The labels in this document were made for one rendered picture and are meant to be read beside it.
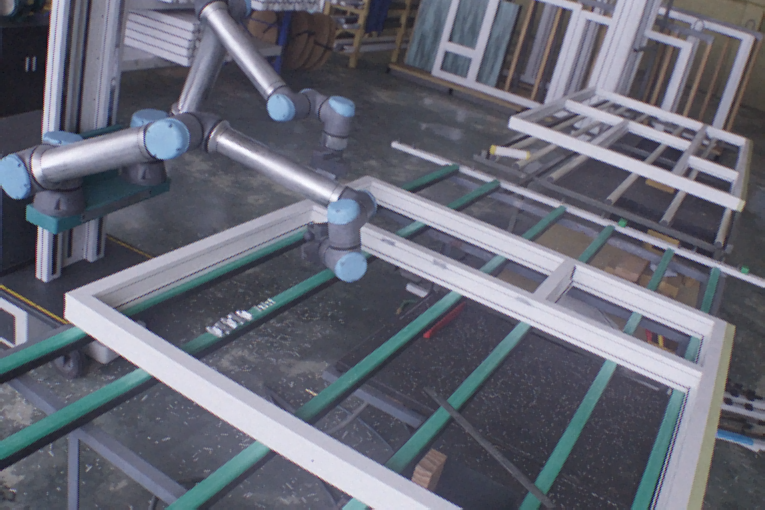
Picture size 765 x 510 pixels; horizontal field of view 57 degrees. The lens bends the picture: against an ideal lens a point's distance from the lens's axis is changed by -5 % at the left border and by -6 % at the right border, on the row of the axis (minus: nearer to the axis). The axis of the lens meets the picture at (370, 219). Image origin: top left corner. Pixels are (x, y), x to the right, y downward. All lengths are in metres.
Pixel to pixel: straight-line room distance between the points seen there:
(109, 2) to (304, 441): 1.96
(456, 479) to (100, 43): 2.03
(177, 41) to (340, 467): 5.41
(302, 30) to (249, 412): 7.31
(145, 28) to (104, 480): 4.82
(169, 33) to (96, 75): 3.66
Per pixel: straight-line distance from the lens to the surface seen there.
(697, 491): 1.81
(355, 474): 1.50
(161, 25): 6.72
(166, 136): 2.21
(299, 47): 8.62
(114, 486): 2.71
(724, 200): 4.65
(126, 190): 3.03
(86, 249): 3.32
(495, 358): 2.11
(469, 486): 2.01
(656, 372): 2.33
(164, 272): 2.07
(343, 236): 2.07
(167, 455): 2.84
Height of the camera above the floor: 1.91
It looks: 22 degrees down
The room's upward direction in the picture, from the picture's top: 13 degrees clockwise
